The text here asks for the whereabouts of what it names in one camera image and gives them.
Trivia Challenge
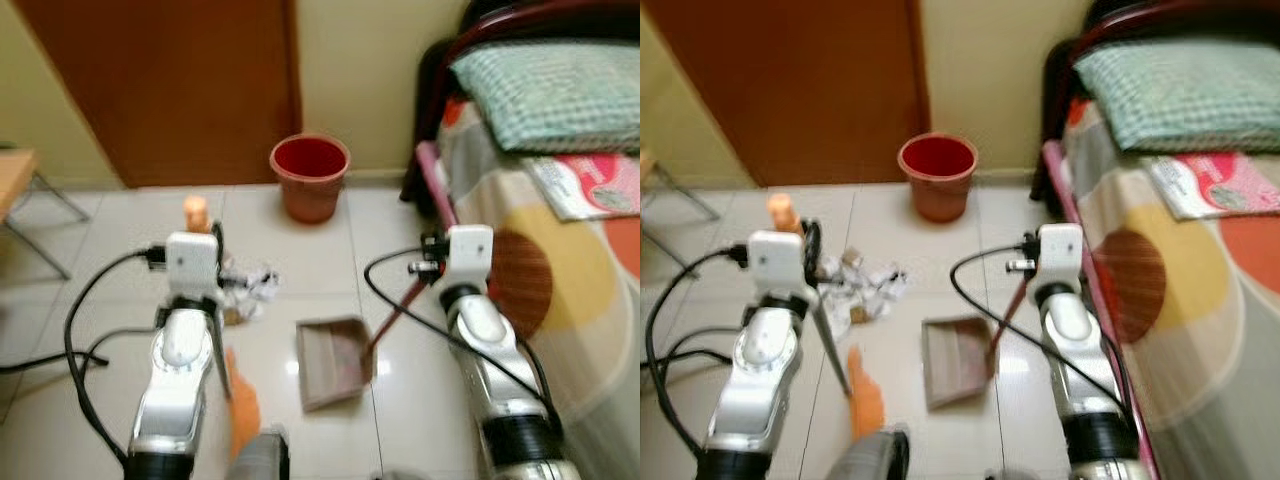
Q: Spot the brown wooden door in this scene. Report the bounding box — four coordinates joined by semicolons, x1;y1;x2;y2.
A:
13;0;304;190
644;0;932;189

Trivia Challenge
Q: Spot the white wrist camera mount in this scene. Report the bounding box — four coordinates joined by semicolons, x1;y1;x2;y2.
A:
1037;223;1085;289
443;225;495;291
747;229;807;299
165;231;221;301

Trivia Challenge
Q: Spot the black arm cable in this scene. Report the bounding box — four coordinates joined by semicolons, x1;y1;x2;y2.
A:
948;246;1149;421
362;246;563;433
63;246;169;467
644;244;753;457

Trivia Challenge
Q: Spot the brown dustpan with long handle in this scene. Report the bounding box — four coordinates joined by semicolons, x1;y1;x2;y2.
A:
920;276;1030;412
295;276;433;414

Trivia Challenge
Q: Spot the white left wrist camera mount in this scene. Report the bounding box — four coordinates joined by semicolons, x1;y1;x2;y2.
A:
165;231;221;301
747;229;807;299

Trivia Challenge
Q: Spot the orange broom with grey shaft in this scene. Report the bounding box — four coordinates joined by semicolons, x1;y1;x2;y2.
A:
183;194;263;463
766;192;888;443

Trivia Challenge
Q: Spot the crumpled white paper litter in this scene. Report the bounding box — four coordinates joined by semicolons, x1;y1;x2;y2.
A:
817;248;912;325
219;260;284;327

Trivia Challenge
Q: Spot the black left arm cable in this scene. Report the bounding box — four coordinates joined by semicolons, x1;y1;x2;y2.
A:
63;246;169;467
644;244;753;457

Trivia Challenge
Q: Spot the bed with circle patterned sheet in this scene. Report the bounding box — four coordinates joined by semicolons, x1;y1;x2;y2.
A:
1040;98;1280;480
416;98;641;480

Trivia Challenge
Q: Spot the pink printed magazine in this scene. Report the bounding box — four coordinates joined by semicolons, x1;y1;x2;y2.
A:
520;150;641;223
1142;150;1280;222

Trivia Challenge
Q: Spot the dark wooden bed headboard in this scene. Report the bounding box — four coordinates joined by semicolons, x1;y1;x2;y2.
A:
1028;0;1280;204
399;0;641;204

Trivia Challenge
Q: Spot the green checked pillow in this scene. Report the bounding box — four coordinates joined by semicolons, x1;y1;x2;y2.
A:
447;38;641;154
1072;38;1280;154

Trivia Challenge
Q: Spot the black cable on floor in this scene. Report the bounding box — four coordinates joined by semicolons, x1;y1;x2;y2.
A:
640;326;746;373
0;326;161;376

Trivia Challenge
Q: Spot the red plastic bucket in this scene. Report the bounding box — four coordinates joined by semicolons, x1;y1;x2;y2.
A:
896;131;981;225
268;132;353;226

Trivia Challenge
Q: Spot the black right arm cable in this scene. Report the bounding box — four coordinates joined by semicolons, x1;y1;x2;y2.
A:
362;246;563;433
948;246;1149;421

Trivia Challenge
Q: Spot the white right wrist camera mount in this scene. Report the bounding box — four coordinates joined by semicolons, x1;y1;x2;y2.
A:
1037;223;1085;289
443;225;495;291

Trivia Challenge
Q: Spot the grey robot leg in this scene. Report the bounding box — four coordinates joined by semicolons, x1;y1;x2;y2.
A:
822;427;912;480
226;424;292;480

